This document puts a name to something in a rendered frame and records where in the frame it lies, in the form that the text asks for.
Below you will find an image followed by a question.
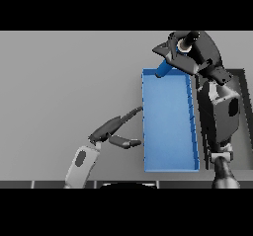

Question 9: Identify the blue pipe with dark end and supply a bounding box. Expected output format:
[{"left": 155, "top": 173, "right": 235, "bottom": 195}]
[{"left": 154, "top": 31, "right": 201, "bottom": 79}]

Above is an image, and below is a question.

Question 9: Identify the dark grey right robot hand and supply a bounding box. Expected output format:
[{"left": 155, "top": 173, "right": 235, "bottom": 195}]
[{"left": 151, "top": 31, "right": 234, "bottom": 86}]

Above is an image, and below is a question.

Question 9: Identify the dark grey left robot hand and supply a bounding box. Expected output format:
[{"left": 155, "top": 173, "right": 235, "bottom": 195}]
[{"left": 88, "top": 106, "right": 144, "bottom": 150}]

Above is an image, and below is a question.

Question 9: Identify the blue bin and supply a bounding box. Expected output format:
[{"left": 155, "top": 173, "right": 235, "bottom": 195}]
[{"left": 141, "top": 67, "right": 201, "bottom": 174}]

